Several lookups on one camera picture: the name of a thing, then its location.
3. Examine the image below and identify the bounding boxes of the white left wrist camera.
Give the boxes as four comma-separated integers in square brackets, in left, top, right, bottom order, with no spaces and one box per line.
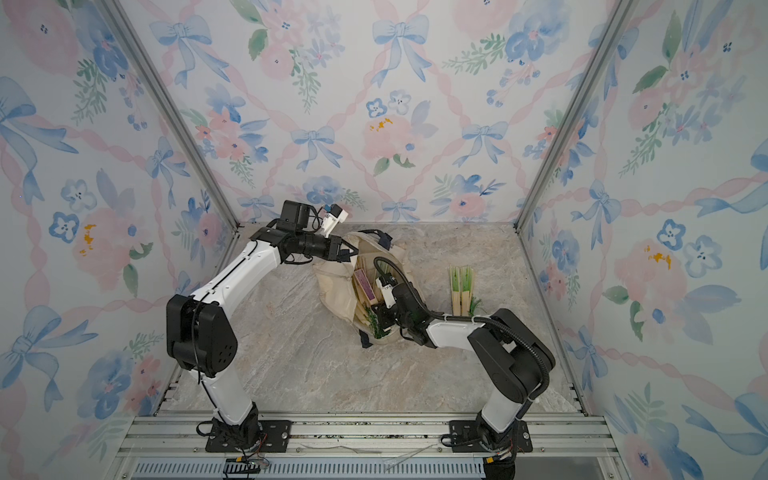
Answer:
[318,204,348,238]

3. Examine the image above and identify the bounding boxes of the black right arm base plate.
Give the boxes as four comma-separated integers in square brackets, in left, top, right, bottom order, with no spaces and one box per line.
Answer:
[440,420,533,455]

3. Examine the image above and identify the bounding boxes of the aluminium corner post left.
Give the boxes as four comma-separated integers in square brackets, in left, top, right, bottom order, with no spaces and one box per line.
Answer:
[95,0,240,231]

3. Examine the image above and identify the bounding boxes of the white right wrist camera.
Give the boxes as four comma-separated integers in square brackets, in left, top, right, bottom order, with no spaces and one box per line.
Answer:
[376,276,396,309]

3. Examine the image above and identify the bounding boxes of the aluminium corner post right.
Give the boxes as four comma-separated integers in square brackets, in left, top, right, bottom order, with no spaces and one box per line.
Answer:
[515,0,636,234]

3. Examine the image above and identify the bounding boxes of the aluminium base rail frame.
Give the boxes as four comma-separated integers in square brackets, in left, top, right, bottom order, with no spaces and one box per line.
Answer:
[106,411,629,479]

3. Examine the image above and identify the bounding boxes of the purple bamboo folding fan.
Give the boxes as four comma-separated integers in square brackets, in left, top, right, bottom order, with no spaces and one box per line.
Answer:
[353,269,379,307]

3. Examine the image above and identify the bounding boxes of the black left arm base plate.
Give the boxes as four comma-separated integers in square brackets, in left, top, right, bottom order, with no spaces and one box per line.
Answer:
[197,419,293,455]

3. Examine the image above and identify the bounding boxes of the black corrugated cable conduit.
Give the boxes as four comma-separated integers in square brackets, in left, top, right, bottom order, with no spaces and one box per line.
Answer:
[373,256,557,480]

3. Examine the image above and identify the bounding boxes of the aluminium corner post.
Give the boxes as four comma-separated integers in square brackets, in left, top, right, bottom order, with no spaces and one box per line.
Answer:
[515,0,636,234]
[95,0,240,231]

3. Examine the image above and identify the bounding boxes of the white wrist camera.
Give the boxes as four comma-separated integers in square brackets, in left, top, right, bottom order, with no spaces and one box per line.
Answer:
[376,276,396,309]
[318,204,348,238]

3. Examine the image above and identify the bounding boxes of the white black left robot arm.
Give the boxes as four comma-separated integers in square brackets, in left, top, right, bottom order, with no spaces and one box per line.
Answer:
[166,201,358,427]

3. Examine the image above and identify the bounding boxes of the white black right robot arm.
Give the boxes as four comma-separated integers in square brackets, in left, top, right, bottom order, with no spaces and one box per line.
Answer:
[381,282,556,451]

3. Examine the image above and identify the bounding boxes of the beige tote bag navy handles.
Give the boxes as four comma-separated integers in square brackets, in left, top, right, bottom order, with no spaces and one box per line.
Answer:
[313,229,412,344]

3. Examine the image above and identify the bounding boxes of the green bamboo folding fan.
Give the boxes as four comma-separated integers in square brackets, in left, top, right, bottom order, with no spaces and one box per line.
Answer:
[460,266,481,316]
[450,266,463,316]

